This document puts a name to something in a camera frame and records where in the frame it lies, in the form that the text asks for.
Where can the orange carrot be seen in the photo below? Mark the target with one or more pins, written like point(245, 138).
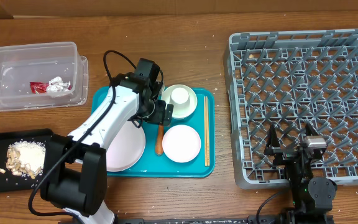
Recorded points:
point(158, 144)

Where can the pile of white rice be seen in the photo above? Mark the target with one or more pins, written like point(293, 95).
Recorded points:
point(35, 151)

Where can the white tissue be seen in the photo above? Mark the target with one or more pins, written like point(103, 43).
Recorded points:
point(56, 85)

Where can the white bowl with cup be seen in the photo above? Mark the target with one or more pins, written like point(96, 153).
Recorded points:
point(181, 111)

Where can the teal plastic tray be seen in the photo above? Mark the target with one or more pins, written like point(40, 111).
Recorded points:
point(152, 165)

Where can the large white plate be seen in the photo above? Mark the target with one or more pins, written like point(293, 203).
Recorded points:
point(126, 148)

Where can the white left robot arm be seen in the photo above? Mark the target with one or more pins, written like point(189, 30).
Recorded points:
point(75, 173)

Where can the clear plastic bin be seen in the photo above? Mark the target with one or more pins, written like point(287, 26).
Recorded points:
point(22, 64)

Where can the red snack wrapper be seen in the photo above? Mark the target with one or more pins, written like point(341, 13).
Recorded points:
point(38, 87)

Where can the grey plastic dish rack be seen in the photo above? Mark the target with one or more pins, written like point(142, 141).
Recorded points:
point(290, 79)

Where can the left wooden chopstick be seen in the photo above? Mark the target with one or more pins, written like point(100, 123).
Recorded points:
point(206, 160)

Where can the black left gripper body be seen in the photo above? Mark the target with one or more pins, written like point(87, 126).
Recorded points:
point(147, 111)

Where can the wooden chopstick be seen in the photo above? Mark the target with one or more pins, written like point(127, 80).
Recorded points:
point(208, 139)
point(206, 160)

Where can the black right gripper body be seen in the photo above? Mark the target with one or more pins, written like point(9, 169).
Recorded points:
point(284, 155)

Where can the white upside-down cup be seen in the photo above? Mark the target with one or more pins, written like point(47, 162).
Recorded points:
point(179, 96)

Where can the pile of peanut shells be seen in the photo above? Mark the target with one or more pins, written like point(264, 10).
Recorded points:
point(20, 165)

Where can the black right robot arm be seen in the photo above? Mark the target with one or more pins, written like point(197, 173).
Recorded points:
point(312, 196)

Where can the black waste tray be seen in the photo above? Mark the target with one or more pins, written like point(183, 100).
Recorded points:
point(9, 181)

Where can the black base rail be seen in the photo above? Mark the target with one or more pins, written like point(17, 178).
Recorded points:
point(194, 221)

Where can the right wooden chopstick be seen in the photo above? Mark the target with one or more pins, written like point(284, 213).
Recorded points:
point(208, 139)

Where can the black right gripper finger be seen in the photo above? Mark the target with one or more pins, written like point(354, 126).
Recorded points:
point(272, 139)
point(310, 131)

